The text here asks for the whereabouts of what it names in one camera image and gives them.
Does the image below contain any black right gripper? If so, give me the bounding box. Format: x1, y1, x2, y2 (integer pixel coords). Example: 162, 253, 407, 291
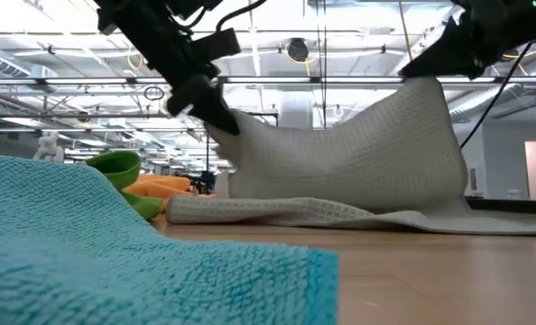
398, 0, 522, 80

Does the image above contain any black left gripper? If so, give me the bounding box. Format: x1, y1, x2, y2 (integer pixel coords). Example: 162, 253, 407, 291
97, 0, 241, 136

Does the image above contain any grey waffle-weave towel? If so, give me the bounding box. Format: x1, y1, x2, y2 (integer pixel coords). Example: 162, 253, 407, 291
166, 76, 536, 237

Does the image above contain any orange microfiber towel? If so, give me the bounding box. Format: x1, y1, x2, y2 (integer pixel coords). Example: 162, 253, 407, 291
123, 174, 217, 213

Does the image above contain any bright green microfiber towel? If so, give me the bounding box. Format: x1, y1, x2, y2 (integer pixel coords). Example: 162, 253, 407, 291
85, 151, 165, 221

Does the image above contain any turquoise microfiber towel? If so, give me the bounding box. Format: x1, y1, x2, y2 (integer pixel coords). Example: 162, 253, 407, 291
0, 151, 340, 325

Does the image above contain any white building column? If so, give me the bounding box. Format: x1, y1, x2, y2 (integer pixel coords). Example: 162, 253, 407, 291
279, 89, 314, 130

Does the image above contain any black cable loop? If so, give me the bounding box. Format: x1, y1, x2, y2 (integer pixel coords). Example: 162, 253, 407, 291
143, 85, 165, 101

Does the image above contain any yellow hanging cable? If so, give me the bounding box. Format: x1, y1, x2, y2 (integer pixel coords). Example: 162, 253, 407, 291
397, 0, 414, 62

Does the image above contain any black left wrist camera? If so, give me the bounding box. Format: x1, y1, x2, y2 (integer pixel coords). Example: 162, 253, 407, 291
189, 28, 242, 60

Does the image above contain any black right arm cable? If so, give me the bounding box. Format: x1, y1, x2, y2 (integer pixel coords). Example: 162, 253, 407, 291
459, 42, 533, 150

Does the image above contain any black left camera cable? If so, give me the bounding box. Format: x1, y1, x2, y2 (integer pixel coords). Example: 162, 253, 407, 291
195, 0, 269, 33

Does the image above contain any black ceiling cable reel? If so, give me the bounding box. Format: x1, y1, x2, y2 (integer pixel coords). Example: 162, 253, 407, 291
285, 38, 312, 64

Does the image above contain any black aluminium table frame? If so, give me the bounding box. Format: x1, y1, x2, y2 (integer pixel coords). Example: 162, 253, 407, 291
466, 198, 536, 214

